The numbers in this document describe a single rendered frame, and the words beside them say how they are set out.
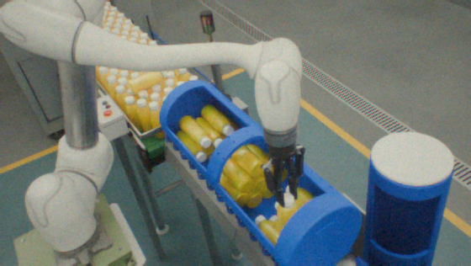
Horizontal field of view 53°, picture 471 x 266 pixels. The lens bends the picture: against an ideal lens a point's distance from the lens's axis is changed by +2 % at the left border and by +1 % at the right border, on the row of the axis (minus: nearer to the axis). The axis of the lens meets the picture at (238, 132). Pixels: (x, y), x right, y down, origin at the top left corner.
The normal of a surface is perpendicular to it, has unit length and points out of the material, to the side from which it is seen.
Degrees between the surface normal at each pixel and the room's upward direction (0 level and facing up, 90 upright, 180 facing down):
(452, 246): 0
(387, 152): 0
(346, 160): 0
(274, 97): 80
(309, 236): 90
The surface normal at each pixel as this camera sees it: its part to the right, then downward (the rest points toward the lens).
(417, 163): -0.12, -0.76
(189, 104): 0.54, 0.49
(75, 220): 0.81, 0.19
